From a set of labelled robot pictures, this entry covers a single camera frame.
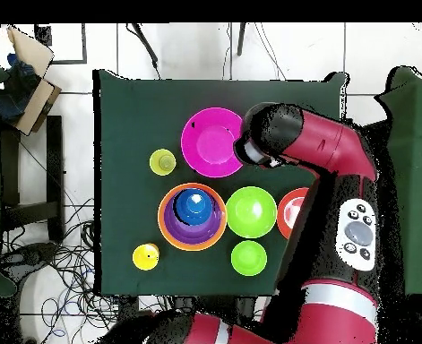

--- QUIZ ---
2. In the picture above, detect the red plastic bowl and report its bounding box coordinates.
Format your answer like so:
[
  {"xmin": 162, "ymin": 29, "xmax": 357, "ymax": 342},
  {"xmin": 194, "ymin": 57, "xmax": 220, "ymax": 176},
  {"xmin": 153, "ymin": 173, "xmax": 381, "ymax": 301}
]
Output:
[{"xmin": 276, "ymin": 186, "xmax": 310, "ymax": 240}]

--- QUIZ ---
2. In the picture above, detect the tangle of floor cables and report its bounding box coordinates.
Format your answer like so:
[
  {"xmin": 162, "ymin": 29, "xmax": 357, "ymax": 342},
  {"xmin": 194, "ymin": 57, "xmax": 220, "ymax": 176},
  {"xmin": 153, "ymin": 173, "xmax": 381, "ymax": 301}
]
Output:
[{"xmin": 0, "ymin": 196, "xmax": 168, "ymax": 344}]

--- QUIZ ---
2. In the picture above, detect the black power adapter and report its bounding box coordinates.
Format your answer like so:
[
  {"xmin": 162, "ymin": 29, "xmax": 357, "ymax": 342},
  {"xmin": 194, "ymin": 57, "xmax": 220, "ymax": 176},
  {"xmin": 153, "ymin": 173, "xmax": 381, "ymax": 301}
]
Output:
[{"xmin": 117, "ymin": 296, "xmax": 141, "ymax": 318}]

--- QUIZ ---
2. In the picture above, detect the small green plastic bowl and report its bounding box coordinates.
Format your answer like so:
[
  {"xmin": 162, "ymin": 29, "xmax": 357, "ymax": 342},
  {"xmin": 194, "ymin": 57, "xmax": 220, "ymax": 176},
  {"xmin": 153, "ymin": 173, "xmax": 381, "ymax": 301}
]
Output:
[{"xmin": 230, "ymin": 239, "xmax": 268, "ymax": 278}]

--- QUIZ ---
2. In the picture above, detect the black metal frame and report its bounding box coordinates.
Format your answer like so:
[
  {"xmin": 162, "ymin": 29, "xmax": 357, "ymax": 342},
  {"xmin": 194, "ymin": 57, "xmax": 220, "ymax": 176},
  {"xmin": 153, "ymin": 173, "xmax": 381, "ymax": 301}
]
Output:
[{"xmin": 33, "ymin": 22, "xmax": 89, "ymax": 65}]

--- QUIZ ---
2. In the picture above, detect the cardboard box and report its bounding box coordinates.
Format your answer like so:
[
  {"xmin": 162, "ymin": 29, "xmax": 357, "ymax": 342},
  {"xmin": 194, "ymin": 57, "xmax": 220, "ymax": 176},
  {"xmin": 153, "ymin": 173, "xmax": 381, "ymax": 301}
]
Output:
[{"xmin": 5, "ymin": 25, "xmax": 63, "ymax": 137}]

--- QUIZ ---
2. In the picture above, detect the purple plastic bowl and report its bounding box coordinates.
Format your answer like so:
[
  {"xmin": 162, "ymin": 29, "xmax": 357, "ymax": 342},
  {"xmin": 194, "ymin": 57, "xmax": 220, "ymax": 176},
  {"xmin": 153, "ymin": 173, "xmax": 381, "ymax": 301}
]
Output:
[{"xmin": 162, "ymin": 187, "xmax": 222, "ymax": 245}]

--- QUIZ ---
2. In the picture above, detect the pale yellow plastic cup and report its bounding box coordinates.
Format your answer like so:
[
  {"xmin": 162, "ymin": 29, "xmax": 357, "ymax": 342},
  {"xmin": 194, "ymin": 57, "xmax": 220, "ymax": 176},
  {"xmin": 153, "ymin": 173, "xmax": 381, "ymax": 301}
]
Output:
[{"xmin": 149, "ymin": 148, "xmax": 177, "ymax": 176}]

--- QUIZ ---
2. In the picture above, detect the dark blue cloth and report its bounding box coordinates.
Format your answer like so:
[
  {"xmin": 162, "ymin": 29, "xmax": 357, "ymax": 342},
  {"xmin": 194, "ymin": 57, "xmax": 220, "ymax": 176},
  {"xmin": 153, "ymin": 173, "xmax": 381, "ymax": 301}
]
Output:
[{"xmin": 0, "ymin": 53, "xmax": 41, "ymax": 125}]

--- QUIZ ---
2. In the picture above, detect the black chair base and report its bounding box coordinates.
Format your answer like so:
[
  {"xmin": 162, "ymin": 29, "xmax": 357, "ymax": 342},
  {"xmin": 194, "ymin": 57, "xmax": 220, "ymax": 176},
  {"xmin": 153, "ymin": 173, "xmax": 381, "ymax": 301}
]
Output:
[{"xmin": 0, "ymin": 241, "xmax": 59, "ymax": 284}]

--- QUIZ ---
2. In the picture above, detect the black tripod leg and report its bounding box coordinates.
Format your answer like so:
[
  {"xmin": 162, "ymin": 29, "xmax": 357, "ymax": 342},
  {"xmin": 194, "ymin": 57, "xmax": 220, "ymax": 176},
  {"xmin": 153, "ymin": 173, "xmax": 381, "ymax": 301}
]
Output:
[
  {"xmin": 236, "ymin": 22, "xmax": 248, "ymax": 57},
  {"xmin": 125, "ymin": 22, "xmax": 162, "ymax": 80}
]

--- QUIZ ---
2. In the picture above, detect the dark green tablecloth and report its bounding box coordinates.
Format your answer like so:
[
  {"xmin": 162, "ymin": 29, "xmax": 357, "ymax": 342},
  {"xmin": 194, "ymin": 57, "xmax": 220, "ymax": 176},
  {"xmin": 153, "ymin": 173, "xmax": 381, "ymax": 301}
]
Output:
[{"xmin": 92, "ymin": 68, "xmax": 349, "ymax": 297}]

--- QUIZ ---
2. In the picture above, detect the black stool frame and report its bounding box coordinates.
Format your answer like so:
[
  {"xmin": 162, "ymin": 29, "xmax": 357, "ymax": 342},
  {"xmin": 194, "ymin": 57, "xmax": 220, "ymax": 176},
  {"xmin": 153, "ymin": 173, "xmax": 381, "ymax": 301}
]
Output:
[{"xmin": 0, "ymin": 114, "xmax": 65, "ymax": 243}]

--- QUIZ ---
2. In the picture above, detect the pink plastic bowl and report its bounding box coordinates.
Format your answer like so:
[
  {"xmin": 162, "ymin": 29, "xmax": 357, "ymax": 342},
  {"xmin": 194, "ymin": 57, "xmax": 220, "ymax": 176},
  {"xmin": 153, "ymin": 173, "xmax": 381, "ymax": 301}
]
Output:
[{"xmin": 180, "ymin": 107, "xmax": 245, "ymax": 179}]

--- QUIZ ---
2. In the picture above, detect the large green plastic bowl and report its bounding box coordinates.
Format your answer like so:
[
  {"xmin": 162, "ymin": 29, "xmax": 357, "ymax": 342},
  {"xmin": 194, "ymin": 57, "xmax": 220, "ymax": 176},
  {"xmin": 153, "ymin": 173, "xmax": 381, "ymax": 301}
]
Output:
[{"xmin": 225, "ymin": 185, "xmax": 279, "ymax": 239}]

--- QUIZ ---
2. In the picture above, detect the orange-yellow plastic cup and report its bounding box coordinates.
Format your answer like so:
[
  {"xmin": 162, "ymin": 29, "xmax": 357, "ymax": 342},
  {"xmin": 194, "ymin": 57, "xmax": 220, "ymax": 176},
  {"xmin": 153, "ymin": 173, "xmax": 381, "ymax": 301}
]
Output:
[{"xmin": 132, "ymin": 242, "xmax": 160, "ymax": 271}]

